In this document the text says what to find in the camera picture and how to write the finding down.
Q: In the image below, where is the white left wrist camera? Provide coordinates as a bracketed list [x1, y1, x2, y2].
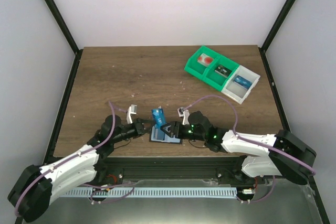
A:
[126, 104, 138, 124]

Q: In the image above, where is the green bin far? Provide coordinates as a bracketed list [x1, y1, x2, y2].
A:
[184, 46, 223, 80]

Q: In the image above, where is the white translucent bin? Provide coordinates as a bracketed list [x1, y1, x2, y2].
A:
[222, 65, 260, 104]

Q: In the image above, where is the light blue slotted cable duct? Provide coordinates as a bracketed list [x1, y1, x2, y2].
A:
[62, 187, 237, 199]

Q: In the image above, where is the black right frame post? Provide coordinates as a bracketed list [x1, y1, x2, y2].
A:
[261, 0, 312, 51]

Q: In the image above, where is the black left frame post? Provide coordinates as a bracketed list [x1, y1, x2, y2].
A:
[28, 0, 80, 54]

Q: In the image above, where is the blue VIP credit card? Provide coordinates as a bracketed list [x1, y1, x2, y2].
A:
[151, 108, 166, 129]

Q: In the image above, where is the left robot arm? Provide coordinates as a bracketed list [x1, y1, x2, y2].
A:
[7, 115, 155, 222]

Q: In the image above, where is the black leather card holder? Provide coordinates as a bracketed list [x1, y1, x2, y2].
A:
[149, 126, 183, 144]

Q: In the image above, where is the black aluminium front rail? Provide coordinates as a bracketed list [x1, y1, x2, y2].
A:
[94, 156, 312, 185]

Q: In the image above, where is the red white card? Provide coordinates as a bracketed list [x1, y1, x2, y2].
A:
[197, 53, 214, 67]

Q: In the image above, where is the blue card in bin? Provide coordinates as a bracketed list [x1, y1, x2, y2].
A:
[234, 75, 252, 90]

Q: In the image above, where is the black VIP card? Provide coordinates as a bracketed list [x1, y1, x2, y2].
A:
[215, 65, 232, 78]

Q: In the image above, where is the green bin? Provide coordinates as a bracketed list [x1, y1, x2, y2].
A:
[202, 56, 239, 92]
[184, 46, 223, 80]

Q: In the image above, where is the black frame post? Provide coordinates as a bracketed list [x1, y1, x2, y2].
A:
[261, 0, 312, 51]
[28, 0, 80, 54]

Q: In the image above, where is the green bin middle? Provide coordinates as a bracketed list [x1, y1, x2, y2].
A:
[202, 56, 239, 92]

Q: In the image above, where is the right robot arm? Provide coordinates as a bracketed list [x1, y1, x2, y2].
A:
[158, 110, 317, 185]

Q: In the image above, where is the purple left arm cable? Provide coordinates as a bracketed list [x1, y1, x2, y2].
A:
[14, 101, 129, 218]

